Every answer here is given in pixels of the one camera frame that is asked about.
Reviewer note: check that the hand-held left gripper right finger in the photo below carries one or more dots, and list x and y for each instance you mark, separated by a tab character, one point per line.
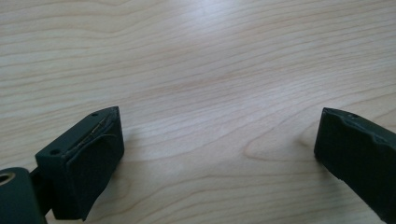
358	155

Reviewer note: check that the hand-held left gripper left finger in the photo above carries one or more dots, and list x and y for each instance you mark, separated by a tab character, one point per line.
87	161

